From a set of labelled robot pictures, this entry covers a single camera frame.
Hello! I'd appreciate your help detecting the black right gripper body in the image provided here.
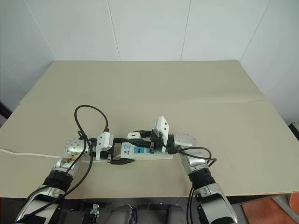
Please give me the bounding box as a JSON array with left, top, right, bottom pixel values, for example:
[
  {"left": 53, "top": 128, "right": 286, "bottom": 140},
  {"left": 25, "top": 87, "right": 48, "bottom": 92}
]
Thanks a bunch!
[{"left": 149, "top": 127, "right": 164, "bottom": 155}]

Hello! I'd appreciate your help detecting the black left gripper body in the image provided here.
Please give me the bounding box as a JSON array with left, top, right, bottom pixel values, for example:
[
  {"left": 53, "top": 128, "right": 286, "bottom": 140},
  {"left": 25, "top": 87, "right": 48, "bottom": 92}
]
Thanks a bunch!
[{"left": 100, "top": 137, "right": 119, "bottom": 165}]

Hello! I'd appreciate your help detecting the white power strip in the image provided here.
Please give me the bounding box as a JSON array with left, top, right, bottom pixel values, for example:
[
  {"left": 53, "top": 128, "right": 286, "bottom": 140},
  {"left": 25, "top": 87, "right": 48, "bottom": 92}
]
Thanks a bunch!
[{"left": 80, "top": 142, "right": 175, "bottom": 164}]

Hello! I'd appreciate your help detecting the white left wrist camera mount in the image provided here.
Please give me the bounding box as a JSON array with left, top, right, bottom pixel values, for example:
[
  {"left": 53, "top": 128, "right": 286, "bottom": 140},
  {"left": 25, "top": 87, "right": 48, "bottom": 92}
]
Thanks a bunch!
[{"left": 94, "top": 131, "right": 115, "bottom": 161}]

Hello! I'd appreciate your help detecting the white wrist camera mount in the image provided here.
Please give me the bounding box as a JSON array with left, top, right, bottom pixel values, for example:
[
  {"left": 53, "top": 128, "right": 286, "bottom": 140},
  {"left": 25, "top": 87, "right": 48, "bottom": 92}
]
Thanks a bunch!
[
  {"left": 153, "top": 116, "right": 173, "bottom": 154},
  {"left": 94, "top": 131, "right": 115, "bottom": 161}
]

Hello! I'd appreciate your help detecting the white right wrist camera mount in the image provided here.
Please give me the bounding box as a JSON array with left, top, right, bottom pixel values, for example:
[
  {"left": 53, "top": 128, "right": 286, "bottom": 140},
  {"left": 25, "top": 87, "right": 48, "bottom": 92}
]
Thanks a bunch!
[{"left": 153, "top": 116, "right": 173, "bottom": 154}]

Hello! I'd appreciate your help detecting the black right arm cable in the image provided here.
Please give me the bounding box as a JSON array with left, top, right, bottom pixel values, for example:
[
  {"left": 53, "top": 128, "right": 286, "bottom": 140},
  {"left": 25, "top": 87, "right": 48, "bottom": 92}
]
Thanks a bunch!
[{"left": 171, "top": 146, "right": 218, "bottom": 224}]

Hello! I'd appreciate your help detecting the black frame under table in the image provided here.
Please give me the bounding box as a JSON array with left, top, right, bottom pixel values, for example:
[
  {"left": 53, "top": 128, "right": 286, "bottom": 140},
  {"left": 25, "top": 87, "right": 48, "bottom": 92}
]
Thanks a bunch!
[{"left": 55, "top": 198, "right": 190, "bottom": 224}]

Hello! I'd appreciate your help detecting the white power strip cord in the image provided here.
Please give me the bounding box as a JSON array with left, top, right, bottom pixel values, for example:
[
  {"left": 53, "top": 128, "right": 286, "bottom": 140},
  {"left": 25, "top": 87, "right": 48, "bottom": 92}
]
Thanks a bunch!
[{"left": 0, "top": 148, "right": 62, "bottom": 160}]

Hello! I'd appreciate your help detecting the dark object at wall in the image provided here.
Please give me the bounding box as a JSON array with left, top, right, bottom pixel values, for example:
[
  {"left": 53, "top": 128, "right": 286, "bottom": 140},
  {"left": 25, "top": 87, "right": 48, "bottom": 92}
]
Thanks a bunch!
[{"left": 0, "top": 100, "right": 12, "bottom": 128}]

